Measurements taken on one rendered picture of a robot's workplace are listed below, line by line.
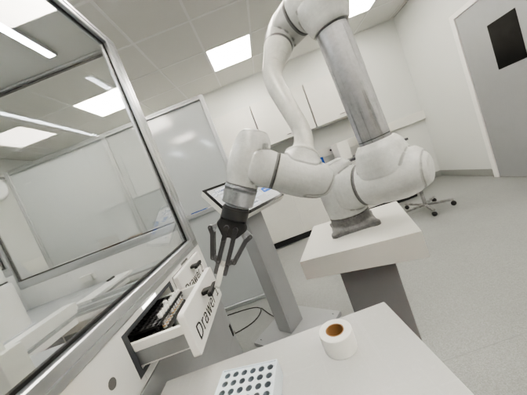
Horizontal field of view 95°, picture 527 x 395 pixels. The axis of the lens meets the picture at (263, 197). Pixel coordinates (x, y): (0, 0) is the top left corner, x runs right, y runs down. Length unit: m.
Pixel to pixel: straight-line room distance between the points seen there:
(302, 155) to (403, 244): 0.41
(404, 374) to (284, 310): 1.38
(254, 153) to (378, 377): 0.51
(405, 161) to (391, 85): 4.28
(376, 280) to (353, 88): 0.67
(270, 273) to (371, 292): 0.86
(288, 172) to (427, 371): 0.46
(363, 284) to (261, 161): 0.64
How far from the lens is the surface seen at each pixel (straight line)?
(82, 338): 0.63
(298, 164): 0.63
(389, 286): 1.05
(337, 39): 0.88
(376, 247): 0.84
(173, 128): 2.51
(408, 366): 0.57
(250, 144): 0.62
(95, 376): 0.65
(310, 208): 3.71
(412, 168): 0.82
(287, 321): 1.91
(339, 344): 0.57
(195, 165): 2.41
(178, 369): 0.90
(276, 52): 0.91
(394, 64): 5.20
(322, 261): 0.86
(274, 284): 1.78
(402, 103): 5.09
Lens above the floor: 1.16
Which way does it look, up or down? 5 degrees down
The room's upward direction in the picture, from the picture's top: 21 degrees counter-clockwise
